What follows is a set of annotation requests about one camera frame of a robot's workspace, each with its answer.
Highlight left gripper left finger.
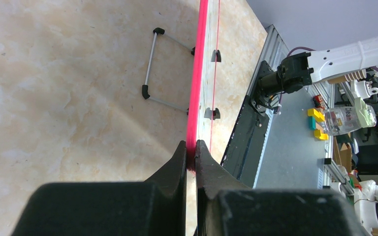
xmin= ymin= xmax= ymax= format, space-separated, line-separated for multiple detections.
xmin=13 ymin=141 xmax=187 ymax=236

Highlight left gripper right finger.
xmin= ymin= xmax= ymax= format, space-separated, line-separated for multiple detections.
xmin=195 ymin=140 xmax=364 ymax=236

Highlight pink framed whiteboard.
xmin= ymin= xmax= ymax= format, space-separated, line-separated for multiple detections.
xmin=186 ymin=0 xmax=222 ymax=236

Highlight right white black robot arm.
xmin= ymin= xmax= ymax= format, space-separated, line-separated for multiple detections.
xmin=250 ymin=36 xmax=378 ymax=113

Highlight black whiteboard foot clip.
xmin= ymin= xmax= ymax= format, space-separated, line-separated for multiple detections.
xmin=211 ymin=50 xmax=222 ymax=62
xmin=204 ymin=107 xmax=221 ymax=120

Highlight metal whiteboard stand leg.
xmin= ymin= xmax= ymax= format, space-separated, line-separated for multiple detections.
xmin=141 ymin=27 xmax=195 ymax=115

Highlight yellow teal toy blocks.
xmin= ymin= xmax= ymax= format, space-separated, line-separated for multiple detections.
xmin=307 ymin=108 xmax=329 ymax=141

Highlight clear plastic cleaner bottle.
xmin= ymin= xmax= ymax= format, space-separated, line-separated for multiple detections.
xmin=323 ymin=98 xmax=377 ymax=136

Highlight aluminium frame rail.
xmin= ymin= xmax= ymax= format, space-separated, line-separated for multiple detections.
xmin=247 ymin=24 xmax=289 ymax=95

